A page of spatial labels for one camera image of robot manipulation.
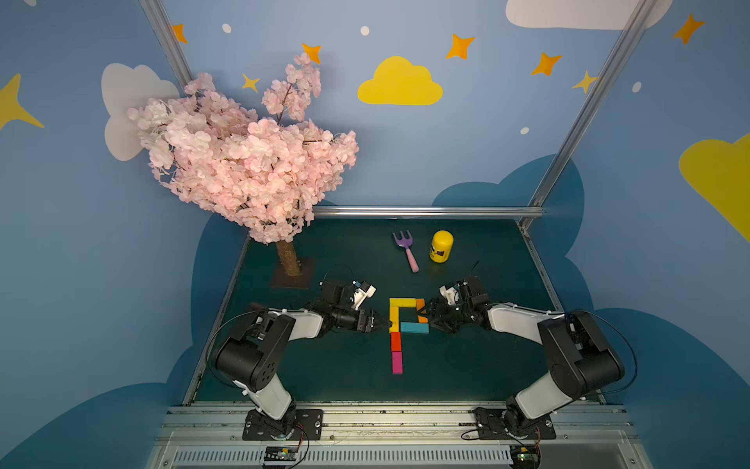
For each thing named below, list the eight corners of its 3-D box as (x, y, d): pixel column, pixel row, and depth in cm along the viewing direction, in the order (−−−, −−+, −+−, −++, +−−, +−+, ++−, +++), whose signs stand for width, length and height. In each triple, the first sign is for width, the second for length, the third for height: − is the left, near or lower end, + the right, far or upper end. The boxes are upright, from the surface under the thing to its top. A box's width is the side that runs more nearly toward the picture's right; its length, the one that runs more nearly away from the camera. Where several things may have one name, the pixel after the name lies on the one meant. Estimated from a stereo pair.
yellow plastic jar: (429, 264, 111) (434, 245, 102) (427, 249, 116) (432, 230, 107) (448, 264, 111) (455, 245, 103) (445, 249, 116) (451, 230, 107)
